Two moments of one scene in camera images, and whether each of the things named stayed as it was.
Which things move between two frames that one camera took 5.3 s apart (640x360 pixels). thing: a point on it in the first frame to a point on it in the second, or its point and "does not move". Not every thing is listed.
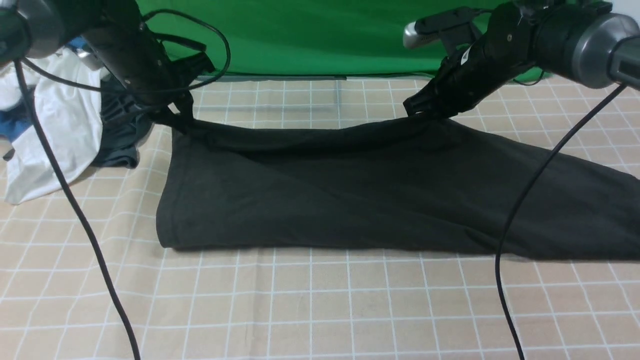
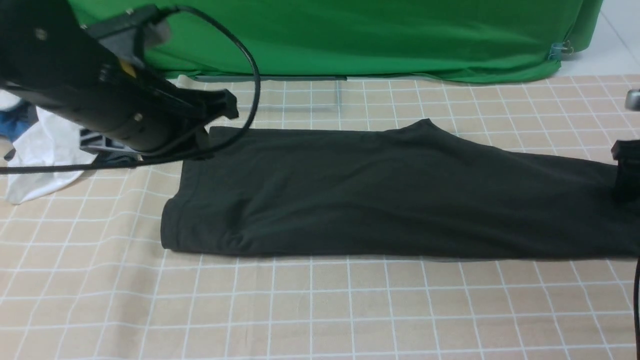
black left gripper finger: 185,72 to 206,105
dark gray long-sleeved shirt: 423,184 does not move
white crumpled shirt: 71,115 does not move
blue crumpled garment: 17,124 does not move
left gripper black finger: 119,109 to 107,149
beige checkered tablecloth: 62,265 does not move
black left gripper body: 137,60 to 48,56
